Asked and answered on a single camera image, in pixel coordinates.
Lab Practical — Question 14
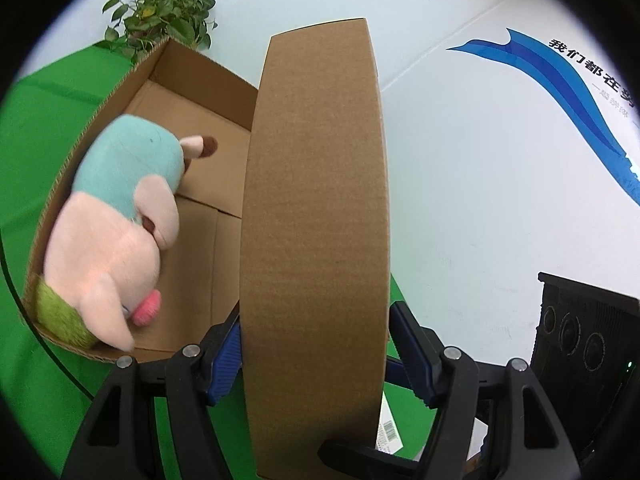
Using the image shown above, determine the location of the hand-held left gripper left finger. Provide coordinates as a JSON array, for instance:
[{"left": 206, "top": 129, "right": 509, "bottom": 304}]
[{"left": 60, "top": 304, "right": 244, "bottom": 480}]

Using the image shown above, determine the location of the green potted plant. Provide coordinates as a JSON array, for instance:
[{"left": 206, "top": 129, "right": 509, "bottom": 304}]
[{"left": 102, "top": 0, "right": 218, "bottom": 61}]

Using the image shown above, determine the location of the white carton with green label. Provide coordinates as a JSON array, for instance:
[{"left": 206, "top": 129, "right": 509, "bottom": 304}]
[{"left": 375, "top": 392, "right": 403, "bottom": 456}]

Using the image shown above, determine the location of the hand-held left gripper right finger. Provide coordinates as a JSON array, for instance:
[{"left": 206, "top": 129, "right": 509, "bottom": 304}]
[{"left": 387, "top": 301, "right": 583, "bottom": 480}]

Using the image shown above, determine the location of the pink pig plush toy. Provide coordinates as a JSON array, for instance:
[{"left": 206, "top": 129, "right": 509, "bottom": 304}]
[{"left": 37, "top": 114, "right": 219, "bottom": 352}]

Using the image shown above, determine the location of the brown cardboard box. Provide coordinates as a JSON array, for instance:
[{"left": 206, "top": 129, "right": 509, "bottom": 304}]
[
  {"left": 20, "top": 37, "right": 261, "bottom": 365},
  {"left": 0, "top": 42, "right": 441, "bottom": 480}
]

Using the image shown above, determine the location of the black speaker cabinet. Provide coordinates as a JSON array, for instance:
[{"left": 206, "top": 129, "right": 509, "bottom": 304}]
[{"left": 530, "top": 271, "right": 640, "bottom": 480}]

